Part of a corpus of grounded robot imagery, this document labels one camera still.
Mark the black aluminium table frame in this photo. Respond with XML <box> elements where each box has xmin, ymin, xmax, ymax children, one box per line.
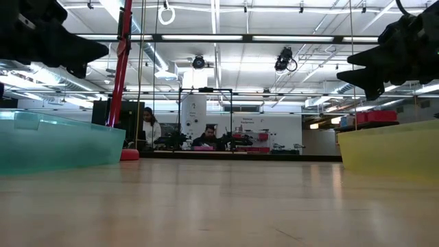
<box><xmin>73</xmin><ymin>32</ymin><xmax>380</xmax><ymax>163</ymax></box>

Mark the black overhead camera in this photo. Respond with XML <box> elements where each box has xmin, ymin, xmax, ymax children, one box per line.
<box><xmin>191</xmin><ymin>54</ymin><xmax>206</xmax><ymax>70</ymax></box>

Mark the distant black rig frame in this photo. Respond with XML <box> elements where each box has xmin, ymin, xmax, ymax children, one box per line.
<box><xmin>177</xmin><ymin>86</ymin><xmax>235</xmax><ymax>152</ymax></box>

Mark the red parts bins rack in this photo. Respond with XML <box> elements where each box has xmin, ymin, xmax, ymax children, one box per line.
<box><xmin>233</xmin><ymin>131</ymin><xmax>271</xmax><ymax>154</ymax></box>

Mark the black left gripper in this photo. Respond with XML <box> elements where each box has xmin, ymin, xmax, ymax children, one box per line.
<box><xmin>0</xmin><ymin>0</ymin><xmax>110</xmax><ymax>80</ymax></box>

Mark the red storage bin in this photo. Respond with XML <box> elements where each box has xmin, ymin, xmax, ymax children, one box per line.
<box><xmin>355</xmin><ymin>109</ymin><xmax>399</xmax><ymax>124</ymax></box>

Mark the ceiling light fixture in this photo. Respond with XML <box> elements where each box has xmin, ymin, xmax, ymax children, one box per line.
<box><xmin>154</xmin><ymin>69</ymin><xmax>180</xmax><ymax>82</ymax></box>

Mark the red desk lamp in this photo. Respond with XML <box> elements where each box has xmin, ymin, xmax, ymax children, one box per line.
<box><xmin>106</xmin><ymin>0</ymin><xmax>141</xmax><ymax>162</ymax></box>

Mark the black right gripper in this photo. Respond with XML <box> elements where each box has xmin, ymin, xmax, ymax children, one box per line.
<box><xmin>335</xmin><ymin>1</ymin><xmax>439</xmax><ymax>102</ymax></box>

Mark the green plastic bin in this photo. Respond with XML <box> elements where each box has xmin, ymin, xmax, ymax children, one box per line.
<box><xmin>0</xmin><ymin>108</ymin><xmax>127</xmax><ymax>176</ymax></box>

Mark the white cable loop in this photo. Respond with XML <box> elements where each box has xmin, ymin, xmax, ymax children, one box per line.
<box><xmin>157</xmin><ymin>4</ymin><xmax>177</xmax><ymax>26</ymax></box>

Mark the yellow plastic bin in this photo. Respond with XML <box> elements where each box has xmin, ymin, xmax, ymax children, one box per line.
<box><xmin>337</xmin><ymin>119</ymin><xmax>439</xmax><ymax>183</ymax></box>

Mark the black cabinet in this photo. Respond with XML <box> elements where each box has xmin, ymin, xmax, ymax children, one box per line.
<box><xmin>91</xmin><ymin>99</ymin><xmax>145</xmax><ymax>145</ymax></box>

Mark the person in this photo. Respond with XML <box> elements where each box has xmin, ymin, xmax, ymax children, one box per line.
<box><xmin>141</xmin><ymin>106</ymin><xmax>163</xmax><ymax>148</ymax></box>
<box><xmin>191</xmin><ymin>124</ymin><xmax>221</xmax><ymax>152</ymax></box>

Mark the black ceiling camera with cable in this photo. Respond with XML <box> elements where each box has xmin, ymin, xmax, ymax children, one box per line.
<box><xmin>274</xmin><ymin>46</ymin><xmax>298</xmax><ymax>73</ymax></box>

